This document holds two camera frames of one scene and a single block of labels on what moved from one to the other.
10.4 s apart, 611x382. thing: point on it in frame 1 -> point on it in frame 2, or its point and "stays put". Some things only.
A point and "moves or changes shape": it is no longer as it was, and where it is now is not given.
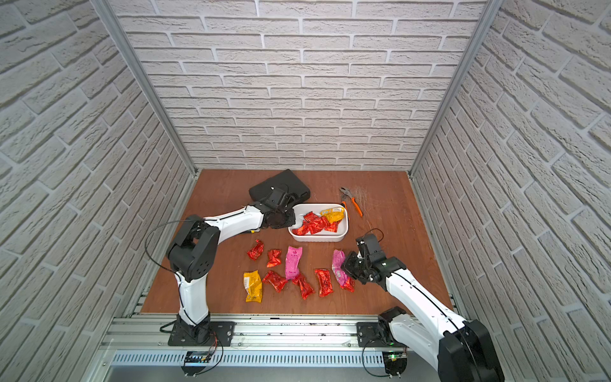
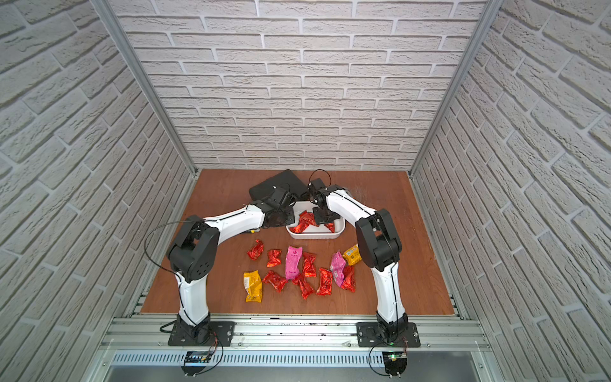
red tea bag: (305, 288) stays put
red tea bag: (316, 223) -> (309, 264)
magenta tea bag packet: (292, 262) stays put
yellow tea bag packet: (253, 285) stays put
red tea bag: (274, 258) stays put
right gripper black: (348, 264) -> (320, 220)
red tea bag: (256, 251) stays put
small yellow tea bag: (335, 214) moves or changes shape
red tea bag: (332, 227) -> (305, 220)
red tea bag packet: (274, 280) stays put
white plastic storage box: (319, 223) stays put
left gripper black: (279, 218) stays put
